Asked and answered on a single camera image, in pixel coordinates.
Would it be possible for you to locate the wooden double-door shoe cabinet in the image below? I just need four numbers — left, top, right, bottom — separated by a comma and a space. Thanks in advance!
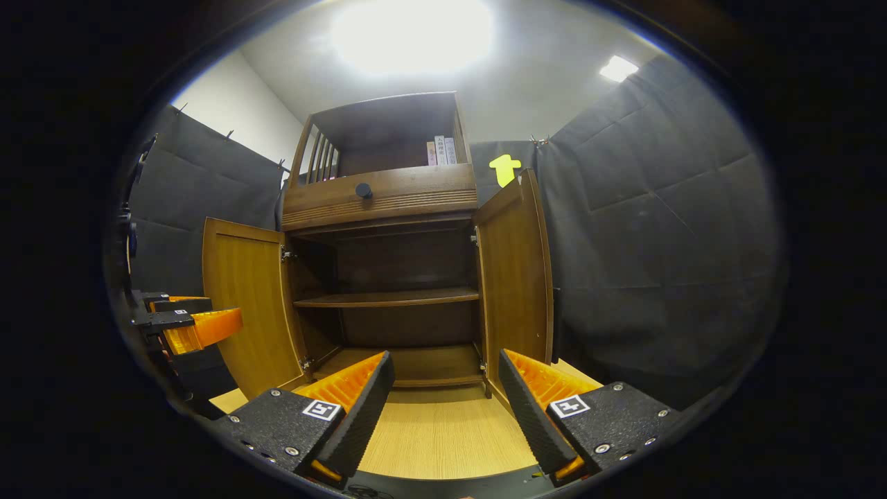
281, 91, 486, 389

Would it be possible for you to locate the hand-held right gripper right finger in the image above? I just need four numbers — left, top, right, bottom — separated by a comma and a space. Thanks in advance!
498, 348, 683, 486

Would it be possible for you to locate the black backdrop cloth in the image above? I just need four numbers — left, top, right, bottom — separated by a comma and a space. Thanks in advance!
118, 54, 787, 410

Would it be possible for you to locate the small ceiling light panel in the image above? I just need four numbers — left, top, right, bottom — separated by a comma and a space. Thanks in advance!
599, 55, 640, 83

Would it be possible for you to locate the large ceiling light panel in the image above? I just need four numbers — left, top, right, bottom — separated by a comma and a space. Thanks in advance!
331, 0, 494, 76

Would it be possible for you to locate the wooden cabinet door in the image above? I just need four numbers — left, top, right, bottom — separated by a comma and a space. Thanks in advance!
201, 217, 313, 401
471, 168, 561, 417

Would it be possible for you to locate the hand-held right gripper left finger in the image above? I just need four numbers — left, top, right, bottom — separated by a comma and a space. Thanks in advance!
211, 350, 397, 486

